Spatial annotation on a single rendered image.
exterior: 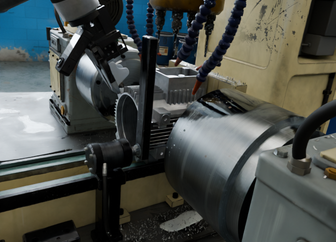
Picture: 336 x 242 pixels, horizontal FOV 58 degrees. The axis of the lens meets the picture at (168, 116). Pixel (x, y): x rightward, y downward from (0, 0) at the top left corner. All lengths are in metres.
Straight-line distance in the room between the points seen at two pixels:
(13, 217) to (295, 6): 0.76
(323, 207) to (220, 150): 0.19
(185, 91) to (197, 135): 0.26
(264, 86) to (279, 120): 0.35
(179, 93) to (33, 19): 5.63
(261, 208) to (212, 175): 0.11
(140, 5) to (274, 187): 6.26
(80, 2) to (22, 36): 5.66
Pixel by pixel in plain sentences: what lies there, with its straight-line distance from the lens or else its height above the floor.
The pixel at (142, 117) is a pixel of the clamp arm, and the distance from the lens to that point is 0.61.
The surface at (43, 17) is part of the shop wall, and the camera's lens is 6.28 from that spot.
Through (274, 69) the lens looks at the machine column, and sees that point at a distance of 0.81.
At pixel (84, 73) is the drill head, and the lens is 1.01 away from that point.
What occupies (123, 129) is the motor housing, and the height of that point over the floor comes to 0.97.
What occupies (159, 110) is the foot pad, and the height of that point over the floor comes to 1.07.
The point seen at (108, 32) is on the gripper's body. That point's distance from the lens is 0.74.
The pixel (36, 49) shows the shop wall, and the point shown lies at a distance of 6.35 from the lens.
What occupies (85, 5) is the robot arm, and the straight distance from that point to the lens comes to 0.69.
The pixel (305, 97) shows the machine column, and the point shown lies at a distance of 0.93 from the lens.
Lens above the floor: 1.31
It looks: 21 degrees down
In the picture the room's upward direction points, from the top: 6 degrees clockwise
